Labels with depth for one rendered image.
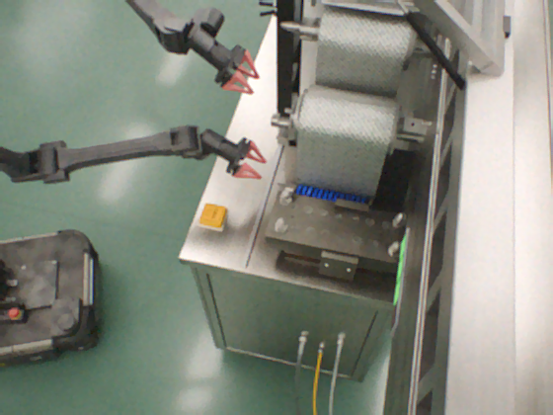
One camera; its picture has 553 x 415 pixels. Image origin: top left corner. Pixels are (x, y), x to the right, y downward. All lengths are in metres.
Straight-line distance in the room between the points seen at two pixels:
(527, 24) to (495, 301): 0.93
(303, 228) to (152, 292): 1.26
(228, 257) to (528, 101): 0.90
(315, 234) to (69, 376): 1.44
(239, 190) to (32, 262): 1.16
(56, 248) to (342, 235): 1.46
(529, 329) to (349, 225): 0.65
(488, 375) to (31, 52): 3.54
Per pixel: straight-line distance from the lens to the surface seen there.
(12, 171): 1.58
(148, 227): 2.77
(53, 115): 3.43
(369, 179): 1.50
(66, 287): 2.45
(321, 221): 1.50
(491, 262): 0.79
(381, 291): 1.57
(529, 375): 0.98
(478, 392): 0.71
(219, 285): 1.71
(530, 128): 1.28
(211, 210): 1.66
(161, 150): 1.49
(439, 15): 0.95
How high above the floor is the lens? 2.30
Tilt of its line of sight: 57 degrees down
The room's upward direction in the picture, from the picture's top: straight up
